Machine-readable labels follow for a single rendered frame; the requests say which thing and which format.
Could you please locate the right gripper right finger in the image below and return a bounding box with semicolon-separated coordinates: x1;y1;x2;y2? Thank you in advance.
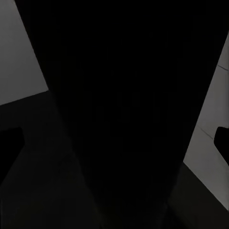
214;127;229;165

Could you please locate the monitor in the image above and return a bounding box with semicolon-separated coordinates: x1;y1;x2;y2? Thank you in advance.
15;0;229;229

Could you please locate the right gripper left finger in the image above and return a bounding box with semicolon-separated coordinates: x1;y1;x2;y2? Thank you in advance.
0;127;25;184

